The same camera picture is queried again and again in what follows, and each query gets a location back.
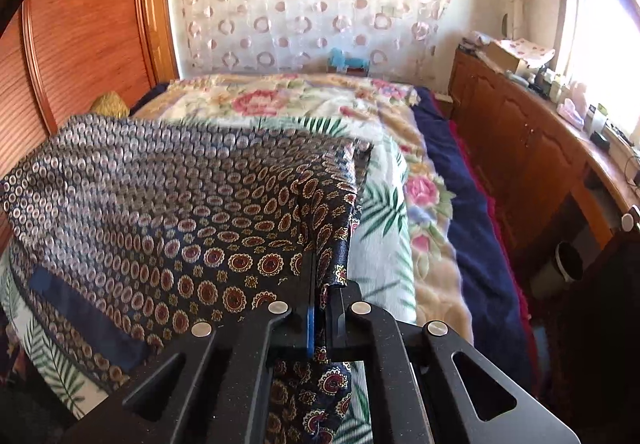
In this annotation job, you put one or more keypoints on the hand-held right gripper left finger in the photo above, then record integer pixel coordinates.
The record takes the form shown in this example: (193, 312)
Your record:
(311, 324)

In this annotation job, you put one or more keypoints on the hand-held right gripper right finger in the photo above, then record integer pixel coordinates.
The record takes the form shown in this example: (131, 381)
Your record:
(340, 324)

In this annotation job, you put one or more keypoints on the navy patterned silky garment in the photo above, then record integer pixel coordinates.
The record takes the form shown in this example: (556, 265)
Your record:
(175, 224)

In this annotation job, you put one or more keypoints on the leaf print bed sheet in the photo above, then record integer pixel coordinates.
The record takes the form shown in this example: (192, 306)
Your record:
(385, 224)

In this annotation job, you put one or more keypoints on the navy blue blanket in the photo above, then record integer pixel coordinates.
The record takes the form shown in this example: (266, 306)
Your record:
(505, 249)
(465, 224)

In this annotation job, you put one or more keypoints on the floral plush blanket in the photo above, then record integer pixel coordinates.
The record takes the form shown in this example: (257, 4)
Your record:
(280, 99)

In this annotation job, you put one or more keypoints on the white waste bin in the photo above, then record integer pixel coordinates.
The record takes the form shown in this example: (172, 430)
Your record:
(567, 266)

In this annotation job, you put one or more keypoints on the dark chair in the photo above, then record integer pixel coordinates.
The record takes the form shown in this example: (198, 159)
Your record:
(600, 334)

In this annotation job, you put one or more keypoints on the blue plastic toy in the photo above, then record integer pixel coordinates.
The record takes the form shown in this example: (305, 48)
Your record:
(345, 62)

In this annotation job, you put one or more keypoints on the long wooden cabinet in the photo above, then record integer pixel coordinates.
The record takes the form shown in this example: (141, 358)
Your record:
(515, 124)

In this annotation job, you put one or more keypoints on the tan textured cushion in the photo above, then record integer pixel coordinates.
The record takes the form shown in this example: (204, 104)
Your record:
(111, 105)

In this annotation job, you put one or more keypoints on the pink tissue box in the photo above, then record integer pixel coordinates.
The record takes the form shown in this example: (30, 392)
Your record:
(571, 109)

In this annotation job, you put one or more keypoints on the small black box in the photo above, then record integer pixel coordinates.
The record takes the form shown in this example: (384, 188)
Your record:
(600, 140)

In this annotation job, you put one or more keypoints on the cardboard box with patterned paper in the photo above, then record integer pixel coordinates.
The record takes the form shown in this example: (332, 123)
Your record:
(515, 52)

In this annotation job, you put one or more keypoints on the white jar green lid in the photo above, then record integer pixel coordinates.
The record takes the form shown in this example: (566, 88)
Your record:
(596, 120)

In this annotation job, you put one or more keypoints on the wooden slatted wardrobe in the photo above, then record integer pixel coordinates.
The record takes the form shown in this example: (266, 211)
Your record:
(90, 24)

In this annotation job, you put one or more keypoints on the wooden framed window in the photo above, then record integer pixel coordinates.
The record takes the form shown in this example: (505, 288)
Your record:
(605, 34)

